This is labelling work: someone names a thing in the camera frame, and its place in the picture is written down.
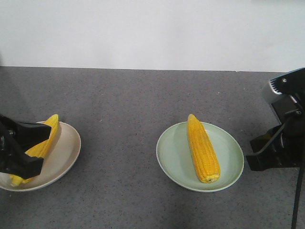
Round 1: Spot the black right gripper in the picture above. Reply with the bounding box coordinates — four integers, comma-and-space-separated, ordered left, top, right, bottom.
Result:
246, 119, 305, 171

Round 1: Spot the yellow corn cob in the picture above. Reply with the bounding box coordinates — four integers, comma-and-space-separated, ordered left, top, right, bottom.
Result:
10, 114, 59, 187
187, 114, 221, 183

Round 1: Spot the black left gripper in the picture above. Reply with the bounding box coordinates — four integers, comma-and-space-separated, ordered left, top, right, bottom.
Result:
0, 115, 51, 179

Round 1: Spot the black camera cable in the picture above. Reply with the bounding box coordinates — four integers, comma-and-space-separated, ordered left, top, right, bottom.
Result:
254, 116, 304, 229

